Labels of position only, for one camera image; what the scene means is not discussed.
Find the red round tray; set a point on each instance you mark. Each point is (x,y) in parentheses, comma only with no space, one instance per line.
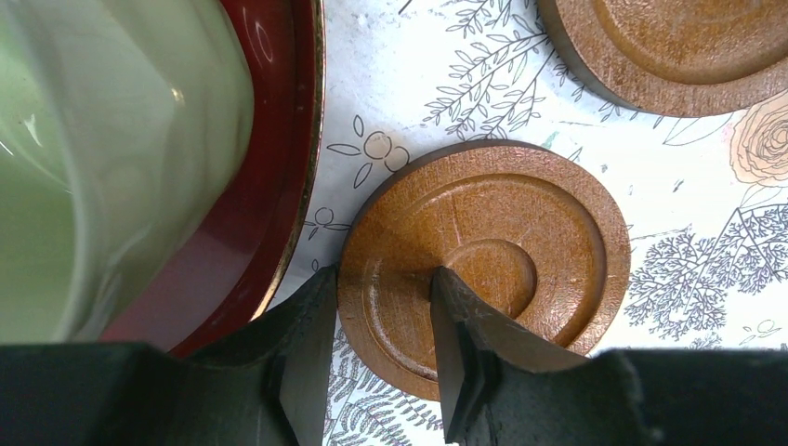
(230,268)

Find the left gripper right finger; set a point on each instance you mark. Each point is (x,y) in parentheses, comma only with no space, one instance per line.
(501,384)

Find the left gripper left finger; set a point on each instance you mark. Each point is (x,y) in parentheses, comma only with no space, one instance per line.
(265,384)

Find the light green mug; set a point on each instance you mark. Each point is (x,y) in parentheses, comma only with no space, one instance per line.
(122,122)

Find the floral tablecloth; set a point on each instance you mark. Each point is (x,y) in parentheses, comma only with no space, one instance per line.
(612,175)

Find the brown wooden coaster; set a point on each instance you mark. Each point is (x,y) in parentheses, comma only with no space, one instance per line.
(675,58)
(532,233)

